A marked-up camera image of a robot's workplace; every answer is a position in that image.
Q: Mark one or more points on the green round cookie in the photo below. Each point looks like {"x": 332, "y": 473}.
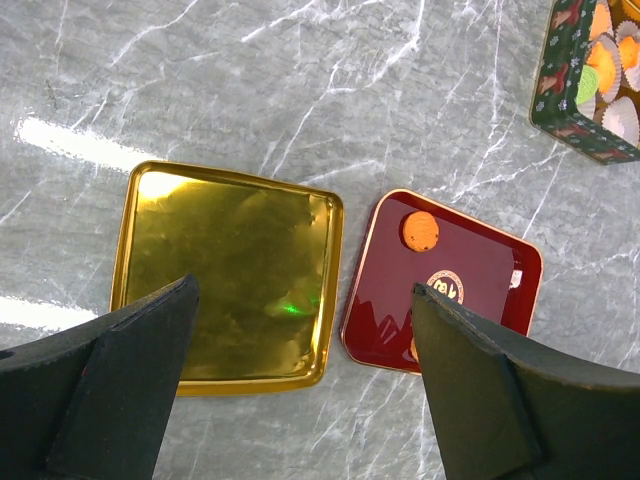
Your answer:
{"x": 588, "y": 85}

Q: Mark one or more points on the red rectangular tray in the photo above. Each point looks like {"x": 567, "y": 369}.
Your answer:
{"x": 501, "y": 274}

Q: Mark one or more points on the white paper cup liner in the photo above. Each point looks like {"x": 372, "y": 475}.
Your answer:
{"x": 609, "y": 43}
{"x": 621, "y": 119}

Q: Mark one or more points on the brown round cookie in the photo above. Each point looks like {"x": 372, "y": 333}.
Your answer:
{"x": 420, "y": 231}

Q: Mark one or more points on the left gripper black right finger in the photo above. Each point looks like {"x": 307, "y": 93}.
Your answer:
{"x": 504, "y": 406}

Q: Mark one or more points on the gold tin lid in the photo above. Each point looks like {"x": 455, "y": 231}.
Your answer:
{"x": 266, "y": 255}

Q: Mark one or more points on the green cookie tin box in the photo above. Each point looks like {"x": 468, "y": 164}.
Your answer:
{"x": 566, "y": 46}

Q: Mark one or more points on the orange flower cookie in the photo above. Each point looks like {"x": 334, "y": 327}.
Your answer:
{"x": 603, "y": 61}

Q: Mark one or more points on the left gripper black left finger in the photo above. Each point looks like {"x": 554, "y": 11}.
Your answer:
{"x": 93, "y": 401}

